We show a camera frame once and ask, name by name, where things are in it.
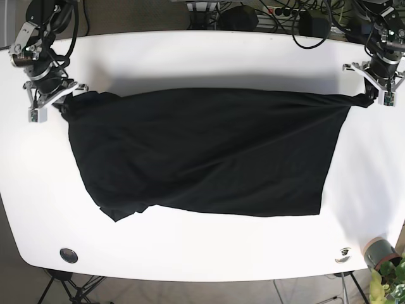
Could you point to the grey plant pot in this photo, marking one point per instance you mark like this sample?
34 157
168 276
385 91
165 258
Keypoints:
379 250

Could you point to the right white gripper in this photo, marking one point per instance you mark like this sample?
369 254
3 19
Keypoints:
52 90

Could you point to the black T-shirt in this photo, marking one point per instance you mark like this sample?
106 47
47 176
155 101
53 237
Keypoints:
221 151

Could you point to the silver table grommet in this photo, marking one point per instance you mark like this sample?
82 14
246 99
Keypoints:
343 255

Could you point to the green potted plant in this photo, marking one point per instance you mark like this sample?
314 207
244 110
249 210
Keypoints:
387 282

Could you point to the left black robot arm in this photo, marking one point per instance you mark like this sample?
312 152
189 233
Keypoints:
384 43

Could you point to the black table grommet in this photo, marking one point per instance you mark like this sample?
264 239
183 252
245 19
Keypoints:
68 255

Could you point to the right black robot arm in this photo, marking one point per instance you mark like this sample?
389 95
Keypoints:
32 50

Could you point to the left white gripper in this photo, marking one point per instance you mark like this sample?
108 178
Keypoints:
381 78

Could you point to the white power strip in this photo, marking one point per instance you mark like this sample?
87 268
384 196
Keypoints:
279 12

